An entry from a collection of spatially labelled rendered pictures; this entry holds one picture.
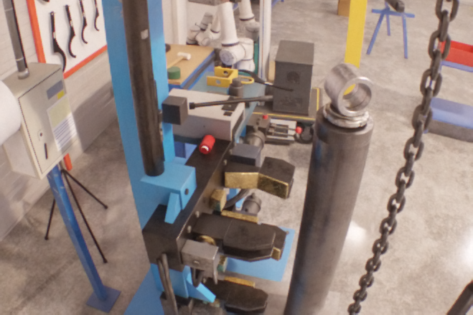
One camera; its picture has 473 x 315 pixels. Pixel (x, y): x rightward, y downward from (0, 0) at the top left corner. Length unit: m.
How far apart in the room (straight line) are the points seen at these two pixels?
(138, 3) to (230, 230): 0.92
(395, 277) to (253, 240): 1.52
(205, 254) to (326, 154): 0.58
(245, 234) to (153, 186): 0.41
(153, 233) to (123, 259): 1.38
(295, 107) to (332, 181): 2.24
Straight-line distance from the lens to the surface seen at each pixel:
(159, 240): 1.50
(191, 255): 1.51
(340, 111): 1.31
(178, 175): 1.56
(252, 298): 1.94
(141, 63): 1.33
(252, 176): 1.86
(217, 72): 2.59
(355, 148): 1.36
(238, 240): 1.55
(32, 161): 1.67
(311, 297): 2.00
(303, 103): 3.60
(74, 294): 2.76
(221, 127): 1.90
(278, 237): 2.20
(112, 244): 2.97
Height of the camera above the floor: 2.16
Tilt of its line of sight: 34 degrees down
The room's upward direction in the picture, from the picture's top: straight up
